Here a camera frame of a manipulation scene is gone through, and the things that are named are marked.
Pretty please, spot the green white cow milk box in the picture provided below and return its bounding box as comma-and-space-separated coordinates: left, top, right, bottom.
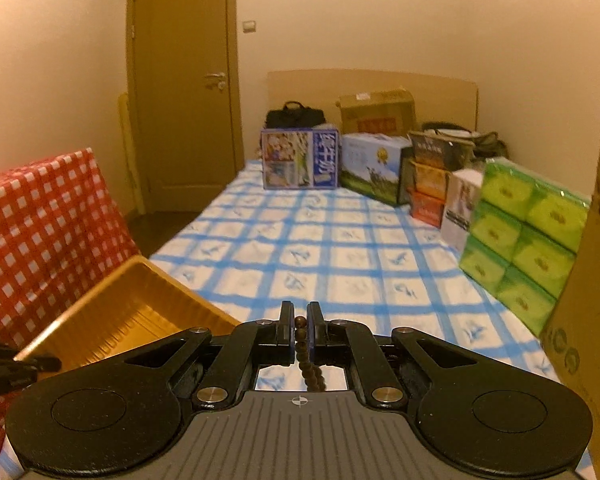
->
340, 132, 416, 206

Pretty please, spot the stack of green tissue packs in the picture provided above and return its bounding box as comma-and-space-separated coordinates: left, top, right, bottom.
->
459, 157, 593, 338

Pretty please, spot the black bag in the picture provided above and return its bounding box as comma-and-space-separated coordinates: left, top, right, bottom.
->
265, 101, 326, 131

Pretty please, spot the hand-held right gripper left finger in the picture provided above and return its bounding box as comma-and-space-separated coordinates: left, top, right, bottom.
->
125, 301, 296, 407

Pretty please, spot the blue milk carton box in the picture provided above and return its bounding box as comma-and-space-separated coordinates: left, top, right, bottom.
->
260, 127, 338, 191

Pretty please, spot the white product box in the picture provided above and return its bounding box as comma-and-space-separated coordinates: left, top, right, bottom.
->
440, 169, 483, 253

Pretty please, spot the large printed cardboard box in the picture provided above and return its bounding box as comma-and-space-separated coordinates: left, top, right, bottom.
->
540, 105, 600, 480

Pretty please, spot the yellow plastic tray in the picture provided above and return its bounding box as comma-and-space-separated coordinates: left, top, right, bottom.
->
12, 255, 256, 376

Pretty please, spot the dark noodle box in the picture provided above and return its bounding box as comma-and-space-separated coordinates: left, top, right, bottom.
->
407, 130, 476, 171

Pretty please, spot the olive wooden door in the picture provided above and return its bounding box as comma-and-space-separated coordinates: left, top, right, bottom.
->
127, 0, 243, 214

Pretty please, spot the red orange noodle box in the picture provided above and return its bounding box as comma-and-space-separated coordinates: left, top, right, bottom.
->
409, 191, 448, 226

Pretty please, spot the blue checked bedsheet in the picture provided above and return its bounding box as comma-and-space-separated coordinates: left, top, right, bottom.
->
0, 157, 595, 480

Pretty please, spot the red checked cloth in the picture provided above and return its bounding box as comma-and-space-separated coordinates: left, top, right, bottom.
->
0, 147, 141, 461

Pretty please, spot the brown bead necklace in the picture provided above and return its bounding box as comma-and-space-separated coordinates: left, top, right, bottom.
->
292, 314, 327, 392

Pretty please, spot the olive fabric bag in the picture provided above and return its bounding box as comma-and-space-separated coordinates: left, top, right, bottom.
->
420, 121, 508, 161

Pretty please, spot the brown cardboard box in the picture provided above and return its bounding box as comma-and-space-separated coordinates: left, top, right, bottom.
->
336, 89, 416, 137

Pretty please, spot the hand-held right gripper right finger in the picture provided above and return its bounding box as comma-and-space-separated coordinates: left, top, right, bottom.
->
307, 302, 481, 407

